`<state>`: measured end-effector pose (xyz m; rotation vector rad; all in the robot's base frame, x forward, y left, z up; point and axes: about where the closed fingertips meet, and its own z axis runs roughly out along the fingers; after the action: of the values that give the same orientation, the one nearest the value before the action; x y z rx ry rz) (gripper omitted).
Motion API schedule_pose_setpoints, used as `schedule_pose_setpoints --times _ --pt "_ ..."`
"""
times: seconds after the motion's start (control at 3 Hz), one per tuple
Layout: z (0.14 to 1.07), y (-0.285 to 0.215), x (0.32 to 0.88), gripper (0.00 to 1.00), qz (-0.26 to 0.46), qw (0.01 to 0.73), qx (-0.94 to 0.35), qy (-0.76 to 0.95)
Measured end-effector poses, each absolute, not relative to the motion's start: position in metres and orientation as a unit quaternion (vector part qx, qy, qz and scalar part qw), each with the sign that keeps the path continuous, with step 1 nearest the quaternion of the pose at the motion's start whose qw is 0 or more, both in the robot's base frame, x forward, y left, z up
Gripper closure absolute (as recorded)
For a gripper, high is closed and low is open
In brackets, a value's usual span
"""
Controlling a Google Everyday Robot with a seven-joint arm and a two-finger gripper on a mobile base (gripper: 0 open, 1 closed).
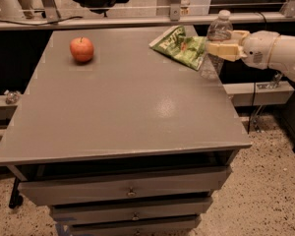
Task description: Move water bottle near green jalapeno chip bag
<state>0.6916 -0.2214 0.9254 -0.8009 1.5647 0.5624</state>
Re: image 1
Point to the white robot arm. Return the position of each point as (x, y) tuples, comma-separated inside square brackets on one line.
[(282, 56)]

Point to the red apple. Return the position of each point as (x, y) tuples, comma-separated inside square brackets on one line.
[(81, 49)]

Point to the grey drawer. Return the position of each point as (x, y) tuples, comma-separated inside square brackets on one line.
[(125, 186), (131, 211), (136, 228)]

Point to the clear plastic water bottle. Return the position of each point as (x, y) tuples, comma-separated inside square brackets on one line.
[(218, 30)]

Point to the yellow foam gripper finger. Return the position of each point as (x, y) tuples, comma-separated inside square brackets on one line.
[(238, 36), (227, 51)]

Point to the crumpled clear plastic wrapper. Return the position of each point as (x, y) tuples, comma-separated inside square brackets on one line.
[(12, 97)]

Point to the grey metal rail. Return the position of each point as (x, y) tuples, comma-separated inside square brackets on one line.
[(77, 23)]

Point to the grey drawer cabinet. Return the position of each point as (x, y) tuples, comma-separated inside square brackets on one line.
[(127, 111)]

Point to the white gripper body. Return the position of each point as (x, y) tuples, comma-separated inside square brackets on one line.
[(257, 49)]

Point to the middle grey drawer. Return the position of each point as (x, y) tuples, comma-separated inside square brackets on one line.
[(131, 211)]

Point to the top grey drawer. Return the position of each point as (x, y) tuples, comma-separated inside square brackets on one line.
[(125, 186)]

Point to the bottom grey drawer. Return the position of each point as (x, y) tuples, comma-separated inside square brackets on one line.
[(136, 228)]

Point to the green jalapeno chip bag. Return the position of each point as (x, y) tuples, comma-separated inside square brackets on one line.
[(187, 50)]

